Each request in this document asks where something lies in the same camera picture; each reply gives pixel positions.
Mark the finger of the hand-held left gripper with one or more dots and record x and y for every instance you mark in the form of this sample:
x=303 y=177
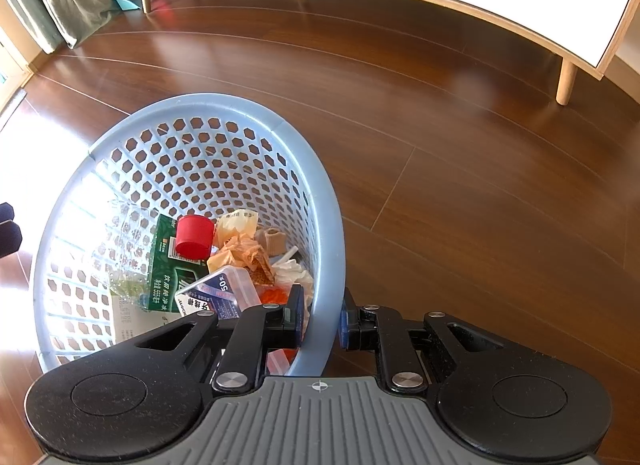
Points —
x=6 y=212
x=10 y=240

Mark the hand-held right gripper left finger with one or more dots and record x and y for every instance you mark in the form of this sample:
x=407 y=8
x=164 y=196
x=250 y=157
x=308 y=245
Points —
x=296 y=317

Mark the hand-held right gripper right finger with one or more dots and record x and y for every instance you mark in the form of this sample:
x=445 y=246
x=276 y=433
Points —
x=345 y=327

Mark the white tissue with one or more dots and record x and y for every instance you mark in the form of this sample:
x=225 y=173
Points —
x=292 y=272

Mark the red plastic bag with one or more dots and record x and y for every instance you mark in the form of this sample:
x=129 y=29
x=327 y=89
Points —
x=279 y=360

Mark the clear plastic box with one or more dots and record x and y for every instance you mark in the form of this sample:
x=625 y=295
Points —
x=225 y=290

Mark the brown paper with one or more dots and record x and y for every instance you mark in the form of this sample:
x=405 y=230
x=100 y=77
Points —
x=242 y=250

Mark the blue plastic mesh basket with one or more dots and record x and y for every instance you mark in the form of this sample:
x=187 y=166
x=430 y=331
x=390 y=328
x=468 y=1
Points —
x=322 y=205

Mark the crushed clear plastic bottle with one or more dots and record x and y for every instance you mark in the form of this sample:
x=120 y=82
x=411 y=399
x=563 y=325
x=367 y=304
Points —
x=172 y=280

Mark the red bottle cap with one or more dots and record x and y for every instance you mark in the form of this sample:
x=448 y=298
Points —
x=192 y=237

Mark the white green medicine box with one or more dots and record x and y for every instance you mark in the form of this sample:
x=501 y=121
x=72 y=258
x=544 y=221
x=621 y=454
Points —
x=127 y=317

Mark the teal dustpan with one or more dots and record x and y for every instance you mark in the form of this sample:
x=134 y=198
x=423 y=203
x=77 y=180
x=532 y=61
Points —
x=125 y=4

